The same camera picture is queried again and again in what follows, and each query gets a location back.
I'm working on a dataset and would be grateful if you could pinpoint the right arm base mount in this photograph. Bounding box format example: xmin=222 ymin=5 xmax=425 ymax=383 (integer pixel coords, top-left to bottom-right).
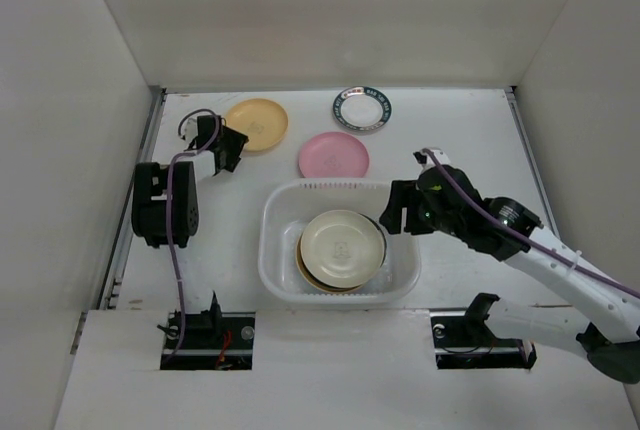
xmin=430 ymin=293 xmax=537 ymax=370

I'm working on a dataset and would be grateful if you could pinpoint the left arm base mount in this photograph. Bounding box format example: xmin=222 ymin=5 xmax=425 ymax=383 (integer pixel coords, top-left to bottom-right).
xmin=157 ymin=294 xmax=256 ymax=371

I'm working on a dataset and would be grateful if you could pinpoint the pink plate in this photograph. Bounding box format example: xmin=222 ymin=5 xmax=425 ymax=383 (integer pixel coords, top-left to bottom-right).
xmin=298 ymin=132 xmax=370 ymax=178

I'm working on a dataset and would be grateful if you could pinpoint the cream plate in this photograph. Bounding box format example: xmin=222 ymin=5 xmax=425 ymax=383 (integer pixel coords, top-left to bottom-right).
xmin=299 ymin=208 xmax=386 ymax=288

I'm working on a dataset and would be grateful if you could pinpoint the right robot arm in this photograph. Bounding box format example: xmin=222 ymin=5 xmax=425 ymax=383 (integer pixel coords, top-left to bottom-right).
xmin=379 ymin=165 xmax=639 ymax=384

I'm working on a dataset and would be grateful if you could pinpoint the orange plate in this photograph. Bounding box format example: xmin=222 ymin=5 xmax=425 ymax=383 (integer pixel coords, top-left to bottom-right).
xmin=295 ymin=239 xmax=362 ymax=294
xmin=225 ymin=98 xmax=289 ymax=152

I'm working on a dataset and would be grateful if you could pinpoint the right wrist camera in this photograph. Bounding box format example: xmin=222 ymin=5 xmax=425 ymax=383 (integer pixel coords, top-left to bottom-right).
xmin=413 ymin=148 xmax=451 ymax=170

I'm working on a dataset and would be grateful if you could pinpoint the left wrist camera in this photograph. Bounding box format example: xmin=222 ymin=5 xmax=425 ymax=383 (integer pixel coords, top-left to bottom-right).
xmin=179 ymin=117 xmax=198 ymax=144

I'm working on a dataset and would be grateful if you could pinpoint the patterned rim plate top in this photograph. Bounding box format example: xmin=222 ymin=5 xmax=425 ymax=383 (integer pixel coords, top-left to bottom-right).
xmin=332 ymin=86 xmax=392 ymax=132

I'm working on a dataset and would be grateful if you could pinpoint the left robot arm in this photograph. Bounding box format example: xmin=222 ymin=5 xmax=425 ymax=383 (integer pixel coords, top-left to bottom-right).
xmin=131 ymin=109 xmax=249 ymax=339

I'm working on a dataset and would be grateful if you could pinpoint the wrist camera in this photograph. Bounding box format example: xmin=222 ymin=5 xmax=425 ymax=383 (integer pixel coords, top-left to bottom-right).
xmin=413 ymin=148 xmax=451 ymax=170
xmin=179 ymin=117 xmax=198 ymax=144

